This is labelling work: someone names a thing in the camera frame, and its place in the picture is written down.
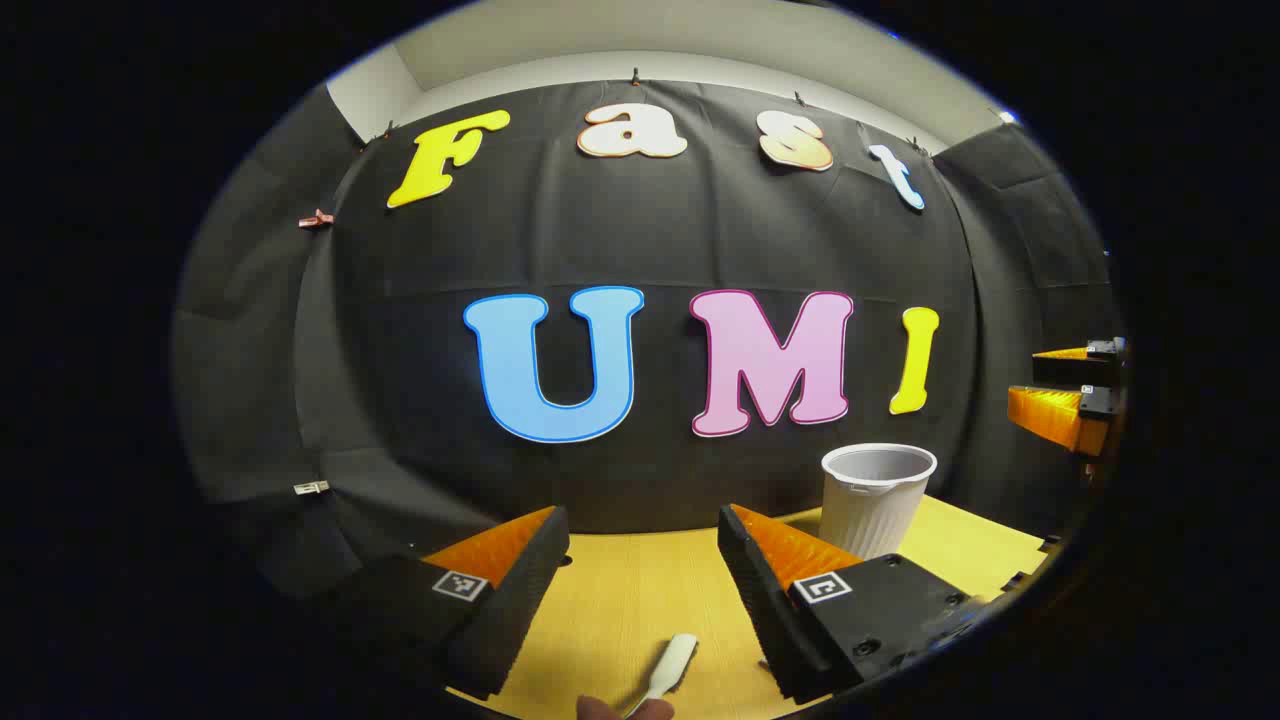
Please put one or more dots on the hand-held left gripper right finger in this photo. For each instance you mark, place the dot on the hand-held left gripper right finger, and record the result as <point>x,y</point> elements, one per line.
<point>760,610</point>

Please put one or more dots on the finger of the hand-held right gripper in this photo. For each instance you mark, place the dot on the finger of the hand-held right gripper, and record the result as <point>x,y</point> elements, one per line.
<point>1070,370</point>
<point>1045,415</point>

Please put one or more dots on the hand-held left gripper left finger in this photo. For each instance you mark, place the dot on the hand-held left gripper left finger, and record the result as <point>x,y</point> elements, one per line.
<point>520,600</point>

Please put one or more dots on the small white broom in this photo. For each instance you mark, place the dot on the small white broom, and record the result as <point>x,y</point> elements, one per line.
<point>672,662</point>

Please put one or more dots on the white ribbed garbage bin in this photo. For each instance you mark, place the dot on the white ribbed garbage bin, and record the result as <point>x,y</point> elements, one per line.
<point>870,520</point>

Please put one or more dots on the wooden desktop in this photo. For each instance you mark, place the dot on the wooden desktop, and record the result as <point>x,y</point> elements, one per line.
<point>640,590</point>

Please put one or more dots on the silver clip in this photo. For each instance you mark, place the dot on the silver clip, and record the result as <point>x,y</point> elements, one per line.
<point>311,487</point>

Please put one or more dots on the red clip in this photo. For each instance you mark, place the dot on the red clip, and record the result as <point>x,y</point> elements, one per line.
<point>315,218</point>

